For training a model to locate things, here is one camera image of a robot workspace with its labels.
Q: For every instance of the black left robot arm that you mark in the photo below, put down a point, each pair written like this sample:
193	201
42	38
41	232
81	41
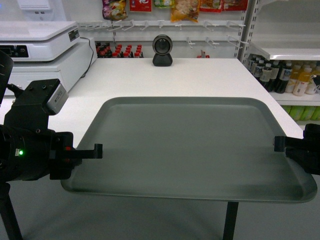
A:
3	75

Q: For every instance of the black barcode scanner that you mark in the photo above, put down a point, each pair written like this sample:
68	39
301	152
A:
162	46

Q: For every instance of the red tea bag pack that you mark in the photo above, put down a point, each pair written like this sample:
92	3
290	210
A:
140	5

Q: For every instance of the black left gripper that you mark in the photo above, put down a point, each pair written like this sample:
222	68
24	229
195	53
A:
29	156

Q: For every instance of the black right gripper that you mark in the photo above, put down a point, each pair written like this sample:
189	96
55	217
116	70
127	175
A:
306	151

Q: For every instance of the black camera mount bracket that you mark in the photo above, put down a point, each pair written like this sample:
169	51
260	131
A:
30	110

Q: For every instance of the purple hotpot seasoning bag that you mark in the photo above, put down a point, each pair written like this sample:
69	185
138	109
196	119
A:
114	9

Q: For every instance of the yellow snack bag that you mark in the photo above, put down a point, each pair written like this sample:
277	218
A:
185	10

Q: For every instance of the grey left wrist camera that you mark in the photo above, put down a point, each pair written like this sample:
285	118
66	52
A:
56	100

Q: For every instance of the white cash register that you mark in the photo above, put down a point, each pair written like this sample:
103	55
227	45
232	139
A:
43	50

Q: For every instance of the grey rectangular serving tray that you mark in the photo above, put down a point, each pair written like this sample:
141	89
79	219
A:
203	148

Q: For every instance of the white checkout counter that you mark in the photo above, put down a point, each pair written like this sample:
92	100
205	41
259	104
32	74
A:
109	78

